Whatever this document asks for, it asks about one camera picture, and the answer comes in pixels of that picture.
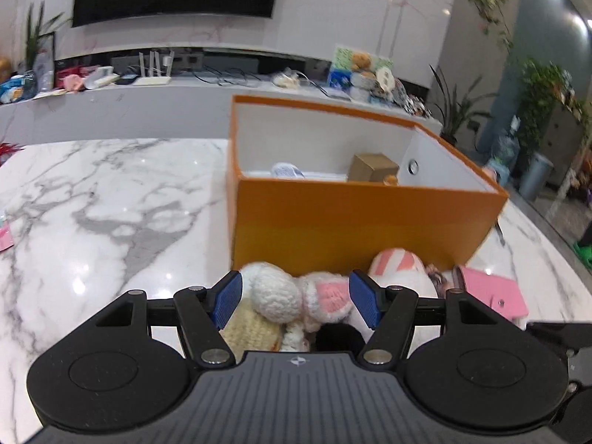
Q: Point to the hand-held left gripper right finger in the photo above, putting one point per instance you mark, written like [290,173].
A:
[365,298]

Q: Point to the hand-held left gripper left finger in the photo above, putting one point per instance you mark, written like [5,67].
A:
[226,298]

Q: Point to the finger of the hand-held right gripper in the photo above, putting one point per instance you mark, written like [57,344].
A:
[564,337]

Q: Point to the crochet bunny doll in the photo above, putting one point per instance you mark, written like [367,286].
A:
[273,296]

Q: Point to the white plush toy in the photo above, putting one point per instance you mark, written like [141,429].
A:
[397,263]

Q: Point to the orange cardboard box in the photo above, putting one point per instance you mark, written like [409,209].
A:
[347,222]

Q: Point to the pink card wallet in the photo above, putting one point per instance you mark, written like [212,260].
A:
[490,291]

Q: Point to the red panda plush toy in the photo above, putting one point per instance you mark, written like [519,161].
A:
[391,180]

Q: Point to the brown gift box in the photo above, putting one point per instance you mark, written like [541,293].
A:
[372,169]

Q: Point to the white cream tube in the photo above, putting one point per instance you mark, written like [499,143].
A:
[286,170]

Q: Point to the green floor object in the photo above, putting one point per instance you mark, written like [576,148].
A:
[583,254]

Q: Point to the silver nail clipper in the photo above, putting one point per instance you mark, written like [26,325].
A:
[499,233]

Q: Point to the grey trash can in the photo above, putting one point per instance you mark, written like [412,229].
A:
[535,175]

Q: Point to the pink space heater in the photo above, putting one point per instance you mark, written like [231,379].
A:
[491,173]

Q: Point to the light blue stool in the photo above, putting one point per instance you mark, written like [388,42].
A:
[502,171]

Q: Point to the blue water bottle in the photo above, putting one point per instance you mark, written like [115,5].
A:
[509,145]

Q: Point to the potted plant in black pot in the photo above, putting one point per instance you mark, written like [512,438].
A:
[451,115]

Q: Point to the black white cow figurines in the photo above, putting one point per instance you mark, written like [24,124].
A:
[414,101]

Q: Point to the grey cabinet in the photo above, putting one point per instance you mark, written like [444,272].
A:
[562,134]

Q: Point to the grey knitted basket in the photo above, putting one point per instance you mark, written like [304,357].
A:
[363,84]

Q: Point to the round white paper fan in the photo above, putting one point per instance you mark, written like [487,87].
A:
[385,77]

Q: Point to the white power strip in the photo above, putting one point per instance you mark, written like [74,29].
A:
[286,78]

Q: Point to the pink card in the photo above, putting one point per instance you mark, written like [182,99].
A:
[5,238]

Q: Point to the white router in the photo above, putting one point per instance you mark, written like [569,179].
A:
[152,78]

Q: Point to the brown teddy bear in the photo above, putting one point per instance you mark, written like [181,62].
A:
[361,61]

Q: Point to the green climbing plant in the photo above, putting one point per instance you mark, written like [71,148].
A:
[541,97]

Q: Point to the white plastic tray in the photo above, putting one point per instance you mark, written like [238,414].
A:
[101,77]

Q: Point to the red feather decoration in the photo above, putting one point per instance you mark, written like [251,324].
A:
[9,152]

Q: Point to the pink boxes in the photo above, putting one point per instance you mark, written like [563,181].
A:
[71,78]

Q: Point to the blue snack packets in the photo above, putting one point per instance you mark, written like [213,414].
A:
[16,89]

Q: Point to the hanging vine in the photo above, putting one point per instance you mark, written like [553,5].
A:
[490,14]

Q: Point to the golden vase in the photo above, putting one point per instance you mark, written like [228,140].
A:
[4,69]

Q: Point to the green plant in glass vase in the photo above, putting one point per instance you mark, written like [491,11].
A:
[32,32]

